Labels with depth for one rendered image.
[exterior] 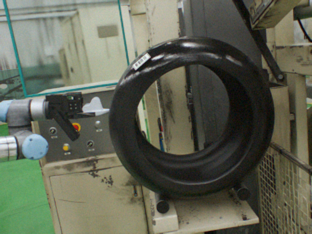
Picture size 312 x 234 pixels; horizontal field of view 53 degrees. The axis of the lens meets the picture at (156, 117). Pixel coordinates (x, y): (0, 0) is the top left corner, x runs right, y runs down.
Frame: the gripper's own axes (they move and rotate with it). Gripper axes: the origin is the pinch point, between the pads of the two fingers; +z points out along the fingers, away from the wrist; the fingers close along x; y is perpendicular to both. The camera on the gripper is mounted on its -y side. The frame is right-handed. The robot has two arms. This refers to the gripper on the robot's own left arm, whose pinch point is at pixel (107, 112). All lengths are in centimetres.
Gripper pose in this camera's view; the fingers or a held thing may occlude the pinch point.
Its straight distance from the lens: 109.9
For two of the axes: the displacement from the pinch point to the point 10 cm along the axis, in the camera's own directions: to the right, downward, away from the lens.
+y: -0.3, -9.7, -2.2
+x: -0.6, -2.2, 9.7
